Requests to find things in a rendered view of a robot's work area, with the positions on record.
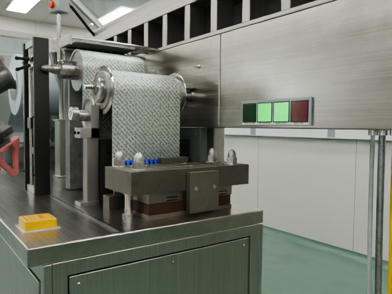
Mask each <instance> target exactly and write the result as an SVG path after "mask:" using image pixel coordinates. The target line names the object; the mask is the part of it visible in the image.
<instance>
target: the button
mask: <svg viewBox="0 0 392 294"><path fill-rule="evenodd" d="M19 226H20V227H21V228H22V229H23V230H24V231H31V230H39V229H46V228H54V227H57V219H56V218H55V217H53V216H52V215H50V214H49V213H41V214H35V215H26V216H20V217H19Z"/></svg>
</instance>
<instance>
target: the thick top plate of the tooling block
mask: <svg viewBox="0 0 392 294"><path fill-rule="evenodd" d="M132 169H133V165H126V167H113V166H105V188H108V189H111V190H114V191H117V192H119V193H123V194H126V195H129V196H136V195H147V194H158V193H169V192H175V191H185V190H186V172H200V171H208V170H218V171H219V187H223V186H234V185H240V184H248V183H249V164H242V163H237V164H226V162H224V161H218V162H207V161H199V162H188V163H171V164H160V163H157V164H145V169H146V170H141V171H136V170H132Z"/></svg>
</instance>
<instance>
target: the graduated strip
mask: <svg viewBox="0 0 392 294"><path fill-rule="evenodd" d="M48 198H50V199H52V200H54V201H56V202H58V203H59V204H61V205H63V206H65V207H67V208H69V209H71V210H73V211H74V212H76V213H78V214H80V215H82V216H84V217H86V218H88V219H90V220H91V221H93V222H95V223H97V224H98V225H100V226H102V227H104V228H106V229H108V230H110V231H112V232H114V233H116V232H123V231H122V230H120V229H117V228H116V227H114V226H111V225H109V224H108V223H106V222H104V221H102V220H100V219H98V218H96V217H94V216H92V215H90V214H88V213H86V212H84V211H82V210H80V209H78V208H76V207H74V206H72V205H70V204H68V203H66V202H64V201H63V200H61V199H59V198H57V197H55V196H49V197H48Z"/></svg>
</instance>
